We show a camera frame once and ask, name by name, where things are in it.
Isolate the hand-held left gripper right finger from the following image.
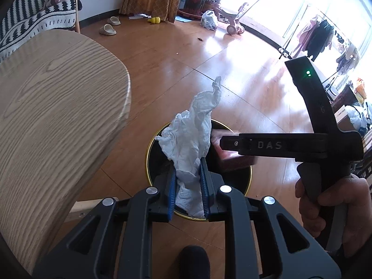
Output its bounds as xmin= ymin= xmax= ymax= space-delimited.
xmin=199 ymin=157 xmax=342 ymax=279

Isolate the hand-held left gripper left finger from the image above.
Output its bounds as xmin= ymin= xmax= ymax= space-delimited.
xmin=32 ymin=163 xmax=178 ymax=279

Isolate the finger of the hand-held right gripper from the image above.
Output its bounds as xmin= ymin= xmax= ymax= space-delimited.
xmin=219 ymin=133 xmax=330 ymax=159

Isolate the black gold-rimmed trash bin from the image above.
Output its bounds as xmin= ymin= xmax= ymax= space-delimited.
xmin=145 ymin=119 xmax=253 ymax=220

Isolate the large red box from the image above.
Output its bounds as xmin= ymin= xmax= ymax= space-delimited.
xmin=211 ymin=128 xmax=259 ymax=173

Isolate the white paper tissue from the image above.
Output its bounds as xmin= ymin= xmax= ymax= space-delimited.
xmin=155 ymin=76 xmax=222 ymax=219

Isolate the person's right hand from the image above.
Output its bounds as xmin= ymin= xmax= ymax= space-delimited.
xmin=295 ymin=176 xmax=372 ymax=258

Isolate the white plastic sack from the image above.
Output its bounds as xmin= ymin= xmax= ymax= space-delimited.
xmin=347 ymin=102 xmax=372 ymax=131

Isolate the dark hanging garment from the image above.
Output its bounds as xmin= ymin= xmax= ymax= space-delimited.
xmin=306 ymin=20 xmax=335 ymax=61

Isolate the metal clothes rack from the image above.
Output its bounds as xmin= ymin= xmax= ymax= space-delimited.
xmin=278 ymin=4 xmax=361 ymax=93

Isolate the pink hanging garment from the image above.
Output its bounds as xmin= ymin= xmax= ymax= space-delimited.
xmin=296 ymin=19 xmax=320 ymax=51

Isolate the pink child tricycle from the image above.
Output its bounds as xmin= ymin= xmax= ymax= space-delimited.
xmin=211 ymin=0 xmax=266 ymax=36

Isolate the tied plastic bag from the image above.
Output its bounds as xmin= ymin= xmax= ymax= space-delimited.
xmin=200 ymin=10 xmax=218 ymax=31

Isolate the wooden sofa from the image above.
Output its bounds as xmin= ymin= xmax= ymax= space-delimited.
xmin=71 ymin=0 xmax=81 ymax=34

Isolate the black white knit blanket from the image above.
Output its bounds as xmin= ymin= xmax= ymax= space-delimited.
xmin=0 ymin=0 xmax=83 ymax=63

